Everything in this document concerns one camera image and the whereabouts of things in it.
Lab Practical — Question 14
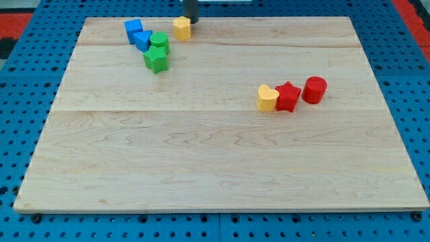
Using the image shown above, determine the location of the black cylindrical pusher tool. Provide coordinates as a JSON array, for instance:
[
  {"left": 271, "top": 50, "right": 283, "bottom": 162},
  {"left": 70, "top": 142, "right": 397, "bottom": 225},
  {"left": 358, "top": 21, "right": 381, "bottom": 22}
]
[{"left": 183, "top": 0, "right": 199, "bottom": 24}]

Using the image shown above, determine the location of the yellow hexagon block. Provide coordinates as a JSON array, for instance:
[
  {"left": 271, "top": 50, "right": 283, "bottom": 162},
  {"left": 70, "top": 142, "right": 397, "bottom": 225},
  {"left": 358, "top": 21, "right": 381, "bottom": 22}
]
[{"left": 173, "top": 16, "right": 191, "bottom": 41}]

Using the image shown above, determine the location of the green cylinder block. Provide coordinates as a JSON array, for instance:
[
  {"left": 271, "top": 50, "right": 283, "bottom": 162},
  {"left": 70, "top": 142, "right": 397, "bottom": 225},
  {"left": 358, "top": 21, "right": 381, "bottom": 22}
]
[{"left": 150, "top": 32, "right": 170, "bottom": 54}]

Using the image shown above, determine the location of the blue triangle block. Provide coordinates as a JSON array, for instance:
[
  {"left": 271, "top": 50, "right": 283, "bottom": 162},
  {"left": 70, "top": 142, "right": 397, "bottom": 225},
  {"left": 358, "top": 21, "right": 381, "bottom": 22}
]
[{"left": 133, "top": 30, "right": 153, "bottom": 52}]

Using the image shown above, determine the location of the blue cube block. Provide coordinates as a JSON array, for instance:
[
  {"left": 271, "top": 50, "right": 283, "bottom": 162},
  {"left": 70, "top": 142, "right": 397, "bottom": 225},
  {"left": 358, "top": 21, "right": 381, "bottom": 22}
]
[{"left": 124, "top": 19, "right": 143, "bottom": 44}]

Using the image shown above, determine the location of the green star block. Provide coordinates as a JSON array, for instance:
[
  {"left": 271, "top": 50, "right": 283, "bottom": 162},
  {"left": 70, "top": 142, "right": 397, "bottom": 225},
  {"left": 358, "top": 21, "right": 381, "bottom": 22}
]
[{"left": 143, "top": 46, "right": 169, "bottom": 74}]

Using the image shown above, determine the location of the yellow heart block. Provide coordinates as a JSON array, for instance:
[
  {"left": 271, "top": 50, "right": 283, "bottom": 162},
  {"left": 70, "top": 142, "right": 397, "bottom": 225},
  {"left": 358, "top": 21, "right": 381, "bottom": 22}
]
[{"left": 257, "top": 85, "right": 280, "bottom": 112}]

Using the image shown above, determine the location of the red star block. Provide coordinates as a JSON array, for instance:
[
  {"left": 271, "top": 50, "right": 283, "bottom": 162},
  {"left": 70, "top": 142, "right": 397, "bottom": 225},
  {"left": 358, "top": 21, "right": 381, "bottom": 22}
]
[{"left": 275, "top": 81, "right": 302, "bottom": 112}]

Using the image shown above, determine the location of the light wooden board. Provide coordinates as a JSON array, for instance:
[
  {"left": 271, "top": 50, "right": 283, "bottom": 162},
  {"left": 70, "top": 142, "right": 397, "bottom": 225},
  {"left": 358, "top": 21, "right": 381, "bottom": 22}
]
[{"left": 14, "top": 17, "right": 429, "bottom": 214}]

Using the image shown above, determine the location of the red cylinder block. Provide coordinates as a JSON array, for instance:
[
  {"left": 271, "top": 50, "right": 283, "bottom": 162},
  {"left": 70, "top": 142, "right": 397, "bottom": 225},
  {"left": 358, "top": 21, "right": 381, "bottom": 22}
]
[{"left": 302, "top": 76, "right": 328, "bottom": 104}]

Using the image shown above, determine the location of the blue perforated base mat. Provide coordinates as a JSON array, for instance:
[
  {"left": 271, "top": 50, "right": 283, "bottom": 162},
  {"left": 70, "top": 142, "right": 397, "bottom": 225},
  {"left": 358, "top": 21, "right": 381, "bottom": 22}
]
[{"left": 1, "top": 0, "right": 429, "bottom": 241}]

